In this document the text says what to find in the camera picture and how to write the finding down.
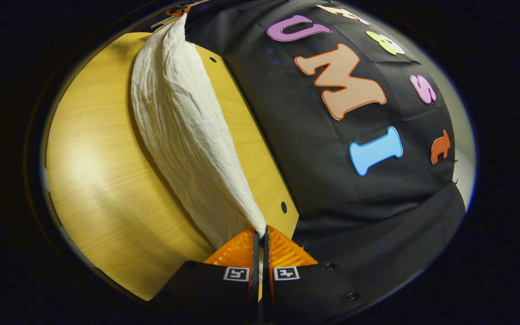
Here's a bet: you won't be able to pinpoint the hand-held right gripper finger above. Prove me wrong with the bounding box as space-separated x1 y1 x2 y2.
262 225 371 325
152 227 261 325

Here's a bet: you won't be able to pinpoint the white jeans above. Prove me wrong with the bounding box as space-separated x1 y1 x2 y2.
130 14 267 283

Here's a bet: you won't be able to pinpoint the black backdrop cloth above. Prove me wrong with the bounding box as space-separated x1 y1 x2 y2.
183 0 468 316

